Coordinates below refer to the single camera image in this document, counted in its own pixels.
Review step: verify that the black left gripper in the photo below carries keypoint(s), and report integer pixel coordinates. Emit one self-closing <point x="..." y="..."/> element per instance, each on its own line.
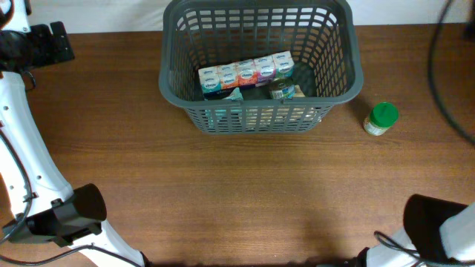
<point x="42" y="35"/>

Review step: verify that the multicolour tissue pack row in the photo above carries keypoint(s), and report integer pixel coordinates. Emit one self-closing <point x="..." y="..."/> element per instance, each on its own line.
<point x="246" y="74"/>

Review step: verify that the teal tissue packet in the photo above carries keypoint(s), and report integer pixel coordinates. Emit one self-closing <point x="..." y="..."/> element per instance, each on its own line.
<point x="219" y="114"/>

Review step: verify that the tan paper snack packet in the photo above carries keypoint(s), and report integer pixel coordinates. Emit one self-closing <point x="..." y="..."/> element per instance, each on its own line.
<point x="285" y="118"/>

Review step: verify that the pull-tab tin can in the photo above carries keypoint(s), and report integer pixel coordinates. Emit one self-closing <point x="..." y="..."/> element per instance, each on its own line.
<point x="282" y="88"/>

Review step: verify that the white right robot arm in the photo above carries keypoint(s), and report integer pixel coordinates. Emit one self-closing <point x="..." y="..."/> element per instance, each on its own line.
<point x="435" y="232"/>

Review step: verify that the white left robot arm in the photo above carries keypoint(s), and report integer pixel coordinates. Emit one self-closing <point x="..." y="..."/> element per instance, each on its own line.
<point x="45" y="207"/>

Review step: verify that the grey plastic lattice basket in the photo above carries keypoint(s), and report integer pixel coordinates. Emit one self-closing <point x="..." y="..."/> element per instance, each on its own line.
<point x="319" y="34"/>

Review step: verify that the green lid spice jar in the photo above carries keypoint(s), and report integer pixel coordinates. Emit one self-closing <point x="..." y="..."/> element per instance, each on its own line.
<point x="381" y="118"/>

